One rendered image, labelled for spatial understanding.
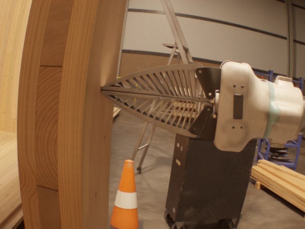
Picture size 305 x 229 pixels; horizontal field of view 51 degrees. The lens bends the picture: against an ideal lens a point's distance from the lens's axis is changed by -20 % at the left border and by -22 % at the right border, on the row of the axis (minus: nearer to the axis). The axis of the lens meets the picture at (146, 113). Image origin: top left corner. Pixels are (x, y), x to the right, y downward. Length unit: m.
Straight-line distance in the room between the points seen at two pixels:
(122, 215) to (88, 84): 2.99
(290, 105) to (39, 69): 0.29
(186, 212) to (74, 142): 3.00
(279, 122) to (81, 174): 0.23
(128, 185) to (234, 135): 2.90
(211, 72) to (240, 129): 0.07
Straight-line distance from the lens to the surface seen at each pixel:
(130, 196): 3.31
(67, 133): 0.39
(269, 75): 9.71
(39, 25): 0.40
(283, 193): 4.65
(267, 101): 0.41
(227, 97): 0.40
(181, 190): 3.27
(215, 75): 0.42
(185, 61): 4.99
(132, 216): 3.37
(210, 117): 0.42
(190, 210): 3.37
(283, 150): 6.72
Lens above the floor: 1.44
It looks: 6 degrees down
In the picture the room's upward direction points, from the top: 6 degrees clockwise
